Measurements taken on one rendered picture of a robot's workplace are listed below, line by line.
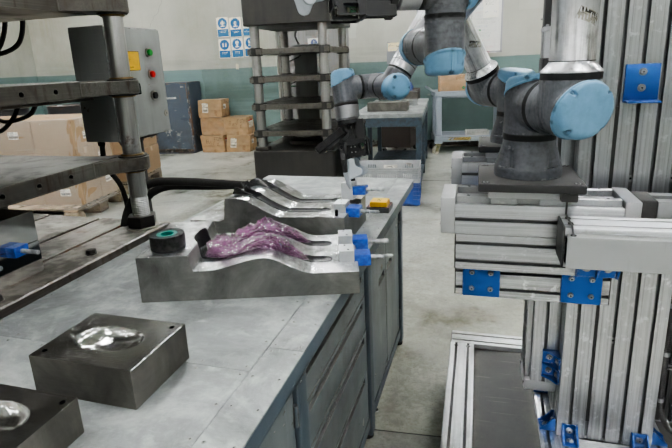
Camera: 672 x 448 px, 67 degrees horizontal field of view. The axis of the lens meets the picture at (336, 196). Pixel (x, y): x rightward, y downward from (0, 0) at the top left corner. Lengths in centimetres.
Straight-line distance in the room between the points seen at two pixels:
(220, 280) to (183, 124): 730
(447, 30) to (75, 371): 85
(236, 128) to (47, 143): 362
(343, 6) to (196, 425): 71
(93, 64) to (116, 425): 138
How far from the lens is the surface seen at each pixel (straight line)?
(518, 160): 121
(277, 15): 550
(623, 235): 119
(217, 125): 831
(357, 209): 146
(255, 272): 117
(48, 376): 100
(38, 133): 529
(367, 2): 95
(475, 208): 123
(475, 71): 179
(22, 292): 153
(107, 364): 91
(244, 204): 153
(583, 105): 108
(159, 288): 124
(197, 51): 879
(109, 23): 181
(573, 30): 110
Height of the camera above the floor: 131
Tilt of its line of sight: 15 degrees down
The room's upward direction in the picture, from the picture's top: 3 degrees counter-clockwise
